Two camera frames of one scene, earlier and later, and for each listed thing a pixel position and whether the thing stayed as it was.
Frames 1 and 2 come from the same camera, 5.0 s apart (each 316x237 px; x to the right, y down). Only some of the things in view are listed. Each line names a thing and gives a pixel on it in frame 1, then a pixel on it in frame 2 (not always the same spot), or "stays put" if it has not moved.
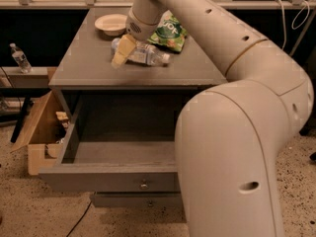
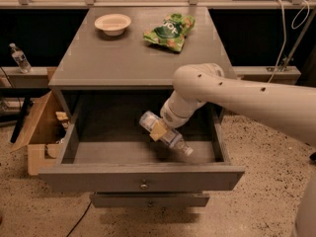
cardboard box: (44, 134) stays put
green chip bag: (170, 33) stays put
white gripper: (139, 29) -> (168, 117)
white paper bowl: (112, 24) stays put
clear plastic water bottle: (143, 53) -> (148, 120)
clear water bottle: (21, 58) stays put
